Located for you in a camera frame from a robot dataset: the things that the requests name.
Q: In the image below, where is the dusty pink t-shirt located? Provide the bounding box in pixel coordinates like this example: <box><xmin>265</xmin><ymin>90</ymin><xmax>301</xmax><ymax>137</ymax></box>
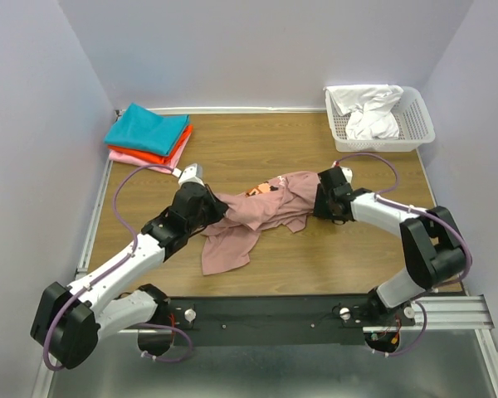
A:
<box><xmin>201</xmin><ymin>171</ymin><xmax>319</xmax><ymax>275</ymax></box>

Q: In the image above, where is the aluminium extrusion rail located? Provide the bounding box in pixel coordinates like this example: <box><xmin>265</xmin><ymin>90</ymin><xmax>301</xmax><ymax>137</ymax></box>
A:
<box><xmin>412</xmin><ymin>295</ymin><xmax>495</xmax><ymax>331</ymax></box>

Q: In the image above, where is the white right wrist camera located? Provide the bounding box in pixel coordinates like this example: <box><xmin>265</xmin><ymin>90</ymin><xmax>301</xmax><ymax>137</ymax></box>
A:
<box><xmin>332</xmin><ymin>161</ymin><xmax>353</xmax><ymax>183</ymax></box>

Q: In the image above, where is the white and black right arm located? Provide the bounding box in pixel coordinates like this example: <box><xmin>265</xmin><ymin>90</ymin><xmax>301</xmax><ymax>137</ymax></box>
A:
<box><xmin>314</xmin><ymin>166</ymin><xmax>472</xmax><ymax>322</ymax></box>

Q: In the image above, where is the white crumpled t-shirt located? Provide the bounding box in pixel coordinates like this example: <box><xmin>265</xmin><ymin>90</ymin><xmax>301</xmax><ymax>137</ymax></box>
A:
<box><xmin>325</xmin><ymin>85</ymin><xmax>403</xmax><ymax>141</ymax></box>

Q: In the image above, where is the aluminium left side rail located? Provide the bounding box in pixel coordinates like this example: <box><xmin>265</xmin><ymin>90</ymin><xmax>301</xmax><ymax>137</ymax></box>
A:
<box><xmin>74</xmin><ymin>159</ymin><xmax>112</xmax><ymax>280</ymax></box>

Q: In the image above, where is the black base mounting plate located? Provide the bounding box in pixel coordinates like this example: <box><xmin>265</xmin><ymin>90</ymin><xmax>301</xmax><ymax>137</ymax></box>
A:
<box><xmin>149</xmin><ymin>294</ymin><xmax>415</xmax><ymax>347</ymax></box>

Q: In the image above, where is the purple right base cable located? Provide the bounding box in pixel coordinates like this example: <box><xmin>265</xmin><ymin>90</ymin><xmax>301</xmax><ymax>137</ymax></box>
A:
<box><xmin>371</xmin><ymin>301</ymin><xmax>429</xmax><ymax>358</ymax></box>

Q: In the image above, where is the white perforated plastic basket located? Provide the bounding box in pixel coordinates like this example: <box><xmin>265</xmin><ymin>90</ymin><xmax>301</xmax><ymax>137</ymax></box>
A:
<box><xmin>325</xmin><ymin>86</ymin><xmax>436</xmax><ymax>153</ymax></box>

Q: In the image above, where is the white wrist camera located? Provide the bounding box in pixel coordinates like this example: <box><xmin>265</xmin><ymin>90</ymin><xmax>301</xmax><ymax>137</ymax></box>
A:
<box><xmin>332</xmin><ymin>161</ymin><xmax>353</xmax><ymax>183</ymax></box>
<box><xmin>173</xmin><ymin>163</ymin><xmax>204</xmax><ymax>187</ymax></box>

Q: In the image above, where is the folded orange t-shirt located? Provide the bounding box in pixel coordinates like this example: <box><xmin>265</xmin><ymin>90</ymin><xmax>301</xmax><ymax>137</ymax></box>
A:
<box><xmin>108</xmin><ymin>124</ymin><xmax>193</xmax><ymax>167</ymax></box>

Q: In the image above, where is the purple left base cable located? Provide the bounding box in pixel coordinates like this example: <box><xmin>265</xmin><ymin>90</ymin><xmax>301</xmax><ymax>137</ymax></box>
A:
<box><xmin>137</xmin><ymin>323</ymin><xmax>195</xmax><ymax>364</ymax></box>

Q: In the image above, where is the folded light pink t-shirt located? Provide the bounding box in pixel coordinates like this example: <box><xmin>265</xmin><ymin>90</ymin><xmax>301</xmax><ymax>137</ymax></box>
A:
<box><xmin>109</xmin><ymin>144</ymin><xmax>186</xmax><ymax>173</ymax></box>

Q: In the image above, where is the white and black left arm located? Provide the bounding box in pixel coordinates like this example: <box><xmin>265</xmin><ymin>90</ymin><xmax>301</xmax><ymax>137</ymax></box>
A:
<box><xmin>30</xmin><ymin>182</ymin><xmax>228</xmax><ymax>371</ymax></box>

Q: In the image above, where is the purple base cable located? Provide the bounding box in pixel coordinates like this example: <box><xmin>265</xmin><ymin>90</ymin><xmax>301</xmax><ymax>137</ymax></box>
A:
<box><xmin>137</xmin><ymin>323</ymin><xmax>195</xmax><ymax>364</ymax></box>
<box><xmin>371</xmin><ymin>301</ymin><xmax>429</xmax><ymax>358</ymax></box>

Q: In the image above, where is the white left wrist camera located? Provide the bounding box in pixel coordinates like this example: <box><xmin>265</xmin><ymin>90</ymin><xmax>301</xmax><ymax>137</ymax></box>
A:
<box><xmin>173</xmin><ymin>163</ymin><xmax>204</xmax><ymax>187</ymax></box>

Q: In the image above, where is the folded teal t-shirt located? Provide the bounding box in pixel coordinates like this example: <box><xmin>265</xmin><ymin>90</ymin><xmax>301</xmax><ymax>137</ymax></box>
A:
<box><xmin>104</xmin><ymin>103</ymin><xmax>189</xmax><ymax>156</ymax></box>

